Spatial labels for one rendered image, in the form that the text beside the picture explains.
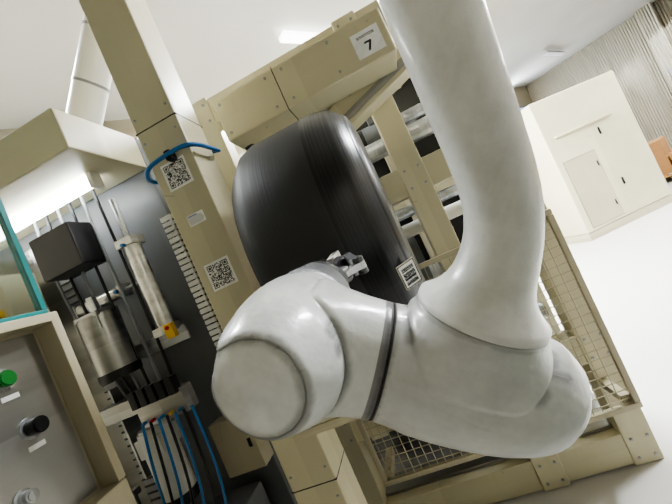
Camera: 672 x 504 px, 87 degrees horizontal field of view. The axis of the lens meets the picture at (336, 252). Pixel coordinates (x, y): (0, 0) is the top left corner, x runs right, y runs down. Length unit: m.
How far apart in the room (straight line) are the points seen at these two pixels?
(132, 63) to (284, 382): 1.07
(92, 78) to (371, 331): 1.55
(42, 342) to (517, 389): 0.88
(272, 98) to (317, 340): 1.09
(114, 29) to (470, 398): 1.21
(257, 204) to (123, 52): 0.66
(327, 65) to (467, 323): 1.09
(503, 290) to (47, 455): 0.85
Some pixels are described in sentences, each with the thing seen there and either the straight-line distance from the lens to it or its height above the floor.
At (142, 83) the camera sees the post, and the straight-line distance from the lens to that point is 1.17.
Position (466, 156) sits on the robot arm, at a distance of 0.26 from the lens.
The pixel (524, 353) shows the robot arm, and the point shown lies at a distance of 0.28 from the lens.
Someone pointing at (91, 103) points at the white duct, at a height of 2.03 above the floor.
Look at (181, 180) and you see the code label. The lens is 1.05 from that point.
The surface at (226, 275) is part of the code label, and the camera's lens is 0.98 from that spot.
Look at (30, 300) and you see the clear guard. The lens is 0.96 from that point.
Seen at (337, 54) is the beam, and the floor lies 1.71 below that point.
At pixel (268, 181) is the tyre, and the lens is 0.74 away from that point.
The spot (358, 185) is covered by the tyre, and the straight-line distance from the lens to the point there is 0.68.
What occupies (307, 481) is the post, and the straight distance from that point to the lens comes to 1.10.
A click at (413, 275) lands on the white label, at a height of 1.04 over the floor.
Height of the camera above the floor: 1.12
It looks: 2 degrees up
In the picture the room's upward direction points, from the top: 24 degrees counter-clockwise
